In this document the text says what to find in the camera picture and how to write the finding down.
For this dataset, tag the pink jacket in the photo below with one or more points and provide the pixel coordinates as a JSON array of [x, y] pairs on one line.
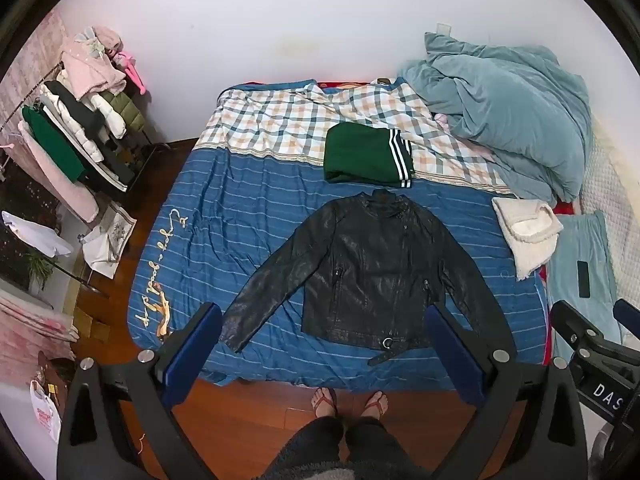
[[95, 65]]

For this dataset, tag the bed with blue plaid sheet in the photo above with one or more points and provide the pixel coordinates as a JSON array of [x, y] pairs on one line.
[[240, 210]]

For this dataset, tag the folded white fleece garment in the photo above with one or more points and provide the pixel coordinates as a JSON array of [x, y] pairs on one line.
[[530, 235]]

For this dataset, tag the person's dark pants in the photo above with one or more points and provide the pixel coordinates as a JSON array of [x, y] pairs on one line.
[[370, 445]]

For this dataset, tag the white down jacket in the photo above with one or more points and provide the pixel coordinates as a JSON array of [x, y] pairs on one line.
[[107, 112]]

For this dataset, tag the plaid checked blanket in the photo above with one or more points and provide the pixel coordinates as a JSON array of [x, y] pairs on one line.
[[345, 84]]

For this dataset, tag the pink fleece garment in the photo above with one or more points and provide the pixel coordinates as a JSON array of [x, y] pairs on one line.
[[65, 185]]

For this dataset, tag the black leather jacket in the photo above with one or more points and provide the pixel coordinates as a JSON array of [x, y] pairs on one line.
[[370, 270]]

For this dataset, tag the green potted plant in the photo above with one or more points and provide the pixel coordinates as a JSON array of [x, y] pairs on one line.
[[40, 267]]

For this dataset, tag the printed tote bag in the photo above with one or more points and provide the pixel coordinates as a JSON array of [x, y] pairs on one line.
[[112, 232]]

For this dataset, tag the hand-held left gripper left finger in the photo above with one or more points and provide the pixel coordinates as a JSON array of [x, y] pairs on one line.
[[192, 355]]

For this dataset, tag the black clothes rack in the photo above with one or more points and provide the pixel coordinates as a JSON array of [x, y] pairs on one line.
[[159, 146]]

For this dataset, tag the small pink cloth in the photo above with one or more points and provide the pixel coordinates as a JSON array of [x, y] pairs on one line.
[[442, 119]]

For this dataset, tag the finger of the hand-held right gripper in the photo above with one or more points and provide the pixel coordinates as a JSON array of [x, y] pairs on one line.
[[627, 315], [575, 322]]

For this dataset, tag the hanging black garment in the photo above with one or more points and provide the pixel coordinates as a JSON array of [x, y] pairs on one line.
[[80, 105]]

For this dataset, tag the person's right foot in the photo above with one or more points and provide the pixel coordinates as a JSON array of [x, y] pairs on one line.
[[375, 402]]

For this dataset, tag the black phone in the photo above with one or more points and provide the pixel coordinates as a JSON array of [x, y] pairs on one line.
[[584, 280]]

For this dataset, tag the person's foot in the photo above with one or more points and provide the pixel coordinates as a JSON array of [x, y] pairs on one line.
[[325, 400], [375, 402]]

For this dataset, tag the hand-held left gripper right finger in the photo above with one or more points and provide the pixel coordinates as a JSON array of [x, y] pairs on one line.
[[450, 355]]

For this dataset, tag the folded green striped garment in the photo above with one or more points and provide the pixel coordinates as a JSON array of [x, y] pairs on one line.
[[355, 155]]

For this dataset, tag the hanging green garment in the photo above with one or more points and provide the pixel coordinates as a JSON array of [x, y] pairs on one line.
[[52, 145]]

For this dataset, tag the olive down jacket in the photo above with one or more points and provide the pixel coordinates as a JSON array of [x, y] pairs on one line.
[[127, 110]]

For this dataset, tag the pink patterned cloth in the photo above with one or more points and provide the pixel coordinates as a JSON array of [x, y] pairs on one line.
[[30, 320]]

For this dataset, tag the white plastic bag red print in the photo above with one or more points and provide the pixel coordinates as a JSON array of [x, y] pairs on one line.
[[45, 415]]

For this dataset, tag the white knitted blanket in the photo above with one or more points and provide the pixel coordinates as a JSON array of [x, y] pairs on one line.
[[617, 210]]

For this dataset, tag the white cloth bag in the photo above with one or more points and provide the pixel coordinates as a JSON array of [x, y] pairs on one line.
[[35, 235]]

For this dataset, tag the teal duvet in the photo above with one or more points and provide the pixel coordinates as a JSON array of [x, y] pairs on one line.
[[510, 110]]

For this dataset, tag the teal pillow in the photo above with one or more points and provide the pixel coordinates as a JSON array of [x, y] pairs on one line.
[[575, 245]]

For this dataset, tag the person's left foot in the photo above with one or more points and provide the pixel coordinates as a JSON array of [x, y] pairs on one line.
[[325, 400]]

